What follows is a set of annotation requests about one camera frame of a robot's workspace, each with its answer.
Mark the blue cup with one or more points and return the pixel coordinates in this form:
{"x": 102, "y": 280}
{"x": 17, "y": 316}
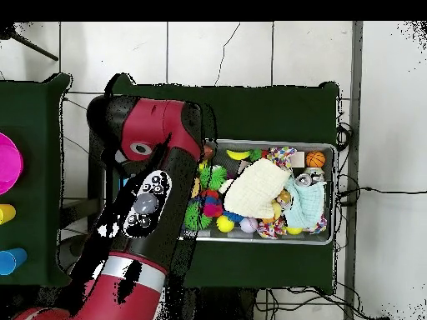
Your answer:
{"x": 11, "y": 261}

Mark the plain wooden block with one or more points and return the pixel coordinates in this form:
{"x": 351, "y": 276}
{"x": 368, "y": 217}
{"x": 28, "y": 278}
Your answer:
{"x": 299, "y": 159}

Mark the mint green cloth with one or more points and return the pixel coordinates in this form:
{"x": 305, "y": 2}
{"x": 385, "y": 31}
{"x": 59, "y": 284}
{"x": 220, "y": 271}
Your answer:
{"x": 307, "y": 203}

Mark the dark green table cloth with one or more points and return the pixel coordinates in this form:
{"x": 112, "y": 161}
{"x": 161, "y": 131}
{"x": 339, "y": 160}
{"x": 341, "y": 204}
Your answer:
{"x": 267, "y": 110}
{"x": 33, "y": 133}

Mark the brown toy football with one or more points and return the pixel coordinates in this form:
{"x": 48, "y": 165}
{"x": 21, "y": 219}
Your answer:
{"x": 208, "y": 152}

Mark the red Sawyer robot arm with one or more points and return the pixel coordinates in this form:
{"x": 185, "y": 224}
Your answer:
{"x": 153, "y": 123}

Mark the pink bowl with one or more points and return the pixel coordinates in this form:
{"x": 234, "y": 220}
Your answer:
{"x": 8, "y": 163}

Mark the orange sponge disc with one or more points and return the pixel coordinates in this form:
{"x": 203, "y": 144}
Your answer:
{"x": 196, "y": 187}

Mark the clear mesh bin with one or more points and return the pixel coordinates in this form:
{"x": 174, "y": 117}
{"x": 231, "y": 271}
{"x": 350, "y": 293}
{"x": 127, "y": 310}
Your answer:
{"x": 267, "y": 237}

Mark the colourful spotted cloth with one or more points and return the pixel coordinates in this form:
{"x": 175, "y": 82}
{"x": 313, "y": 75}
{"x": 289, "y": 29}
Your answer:
{"x": 282, "y": 155}

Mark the orange mini basketball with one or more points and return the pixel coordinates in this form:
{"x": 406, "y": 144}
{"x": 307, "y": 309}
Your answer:
{"x": 315, "y": 159}

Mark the cream waffle cloth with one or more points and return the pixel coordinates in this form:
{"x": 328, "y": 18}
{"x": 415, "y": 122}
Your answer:
{"x": 253, "y": 190}

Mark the black tripod leg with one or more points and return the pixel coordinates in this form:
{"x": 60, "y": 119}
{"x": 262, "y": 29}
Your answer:
{"x": 33, "y": 46}

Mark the yellow cup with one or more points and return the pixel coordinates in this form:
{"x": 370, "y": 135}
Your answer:
{"x": 6, "y": 214}

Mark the silver drink can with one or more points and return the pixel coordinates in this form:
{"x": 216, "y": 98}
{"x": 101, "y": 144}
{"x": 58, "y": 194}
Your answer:
{"x": 303, "y": 180}

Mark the green spiky ball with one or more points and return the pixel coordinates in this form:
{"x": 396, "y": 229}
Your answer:
{"x": 196, "y": 216}

